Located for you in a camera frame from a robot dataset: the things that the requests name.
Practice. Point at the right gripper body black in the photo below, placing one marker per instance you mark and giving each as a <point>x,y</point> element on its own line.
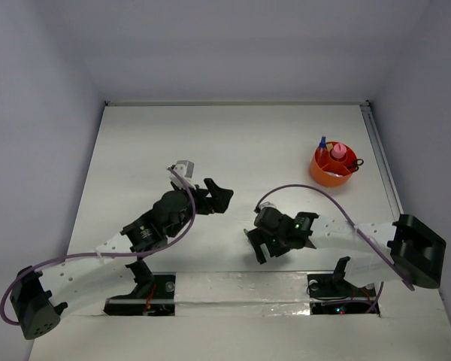
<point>275,243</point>

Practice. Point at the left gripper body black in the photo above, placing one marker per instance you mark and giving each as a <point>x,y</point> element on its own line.
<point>204,205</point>

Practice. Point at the clear bottle blue cap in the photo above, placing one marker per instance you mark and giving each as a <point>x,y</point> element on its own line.
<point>322,151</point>

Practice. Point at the black handled scissors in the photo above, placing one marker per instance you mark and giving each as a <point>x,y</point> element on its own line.
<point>355,165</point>

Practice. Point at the blue highlighter pen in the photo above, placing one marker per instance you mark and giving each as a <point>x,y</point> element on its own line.
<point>334,174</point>

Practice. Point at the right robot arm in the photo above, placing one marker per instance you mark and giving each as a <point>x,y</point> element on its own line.
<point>365,267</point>

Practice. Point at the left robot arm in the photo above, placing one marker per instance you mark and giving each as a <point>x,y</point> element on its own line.
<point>42,295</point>

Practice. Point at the silver taped front panel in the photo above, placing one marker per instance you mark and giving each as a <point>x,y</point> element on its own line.
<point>241,294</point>

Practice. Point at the orange round organizer container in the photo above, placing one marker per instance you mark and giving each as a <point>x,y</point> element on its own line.
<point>318,171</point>

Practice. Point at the pink capped glue bottle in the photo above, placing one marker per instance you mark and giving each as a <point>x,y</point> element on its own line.
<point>338,151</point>

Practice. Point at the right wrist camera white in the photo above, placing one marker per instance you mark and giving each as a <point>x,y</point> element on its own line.
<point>264,205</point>

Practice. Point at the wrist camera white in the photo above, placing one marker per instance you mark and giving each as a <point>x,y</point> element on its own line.
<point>180,174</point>
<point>264,205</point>

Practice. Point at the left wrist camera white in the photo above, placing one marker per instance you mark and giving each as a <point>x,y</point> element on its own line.
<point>180,174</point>

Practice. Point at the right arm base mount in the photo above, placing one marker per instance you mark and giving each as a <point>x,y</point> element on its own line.
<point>331,294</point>

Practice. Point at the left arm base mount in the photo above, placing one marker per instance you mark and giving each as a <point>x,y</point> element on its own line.
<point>152,295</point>

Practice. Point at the aluminium rail right edge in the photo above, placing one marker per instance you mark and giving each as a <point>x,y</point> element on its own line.
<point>389,180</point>

